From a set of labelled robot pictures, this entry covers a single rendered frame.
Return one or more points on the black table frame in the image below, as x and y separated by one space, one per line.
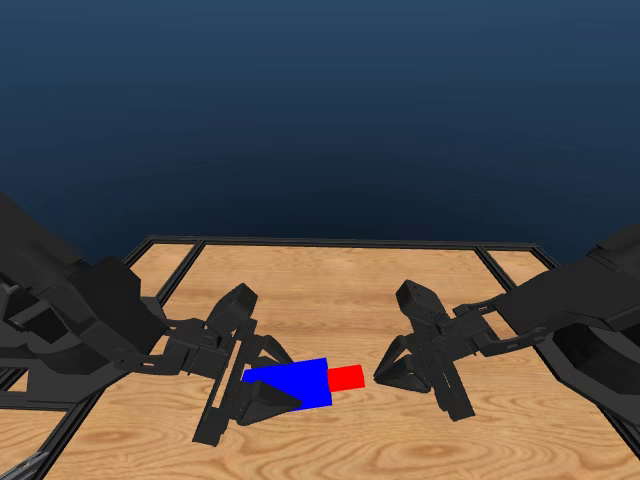
350 242

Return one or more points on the blue hollow socket block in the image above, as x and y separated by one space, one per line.
295 385

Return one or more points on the thin red peg bar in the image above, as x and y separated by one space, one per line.
347 378

